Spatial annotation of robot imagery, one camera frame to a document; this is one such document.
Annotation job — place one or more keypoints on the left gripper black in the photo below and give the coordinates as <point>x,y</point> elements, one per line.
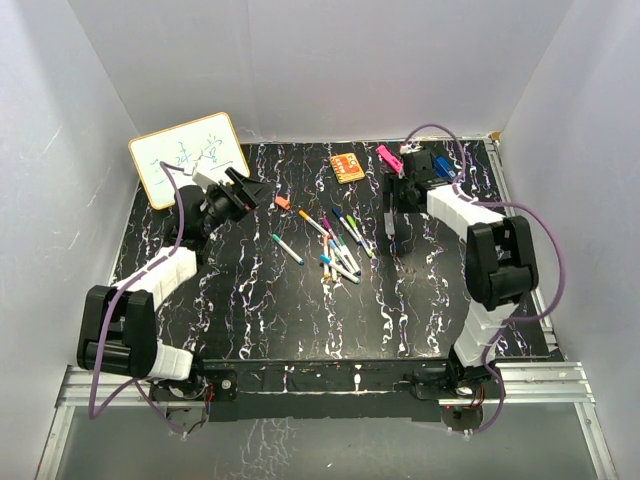
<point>249,192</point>

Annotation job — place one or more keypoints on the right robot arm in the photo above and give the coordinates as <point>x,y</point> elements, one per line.
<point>500,264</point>

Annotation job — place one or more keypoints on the teal cap white marker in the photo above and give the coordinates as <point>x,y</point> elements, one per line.
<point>298,259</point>

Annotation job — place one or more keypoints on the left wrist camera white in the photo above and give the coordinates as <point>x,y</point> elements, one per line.
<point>202,174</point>

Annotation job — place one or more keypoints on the purple cap marker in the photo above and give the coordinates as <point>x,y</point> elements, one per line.
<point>328,227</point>

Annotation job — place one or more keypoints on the yellow cap white marker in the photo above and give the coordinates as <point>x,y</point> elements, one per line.
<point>313,223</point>

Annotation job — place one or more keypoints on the aluminium frame rail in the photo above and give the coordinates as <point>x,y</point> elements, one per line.
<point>524,383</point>

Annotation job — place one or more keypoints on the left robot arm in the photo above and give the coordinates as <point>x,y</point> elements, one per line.
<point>119,330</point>

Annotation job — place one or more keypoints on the orange highlighter cap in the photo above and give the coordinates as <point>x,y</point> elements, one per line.
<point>283,203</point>

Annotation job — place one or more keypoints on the orange highlighter marker body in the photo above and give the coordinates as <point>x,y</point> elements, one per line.
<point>389,225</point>

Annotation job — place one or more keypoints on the blue stapler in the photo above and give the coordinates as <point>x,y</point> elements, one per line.
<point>443,168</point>

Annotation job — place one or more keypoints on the small whiteboard with writing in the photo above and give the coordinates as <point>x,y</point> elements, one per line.
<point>165,159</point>

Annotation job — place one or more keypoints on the black mounting base bar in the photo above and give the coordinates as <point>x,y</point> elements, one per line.
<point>337,389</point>

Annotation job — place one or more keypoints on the light blue cap marker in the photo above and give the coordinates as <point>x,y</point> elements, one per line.
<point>343,271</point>

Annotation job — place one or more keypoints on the orange spiral notebook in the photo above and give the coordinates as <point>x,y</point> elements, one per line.
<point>347,168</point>

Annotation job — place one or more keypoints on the pink utility knife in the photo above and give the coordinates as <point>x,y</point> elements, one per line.
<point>390,159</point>

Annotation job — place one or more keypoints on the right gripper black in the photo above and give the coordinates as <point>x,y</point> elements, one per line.
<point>394,182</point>

